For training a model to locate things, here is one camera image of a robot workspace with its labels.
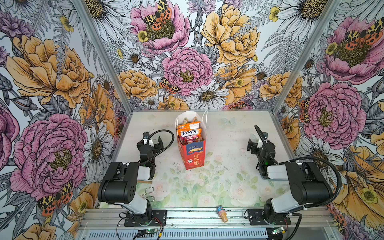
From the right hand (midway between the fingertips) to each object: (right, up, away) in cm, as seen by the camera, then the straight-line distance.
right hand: (257, 143), depth 94 cm
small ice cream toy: (-25, -31, -21) cm, 45 cm away
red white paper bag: (-39, -5, -15) cm, 42 cm away
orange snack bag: (-41, +11, -13) cm, 44 cm away
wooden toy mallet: (-67, -20, -9) cm, 70 cm away
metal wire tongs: (-64, -26, -12) cm, 70 cm away
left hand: (-65, +1, -1) cm, 65 cm away
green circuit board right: (0, -39, -23) cm, 45 cm away
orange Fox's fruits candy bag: (-41, +6, -16) cm, 44 cm away
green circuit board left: (-61, -40, -22) cm, 76 cm away
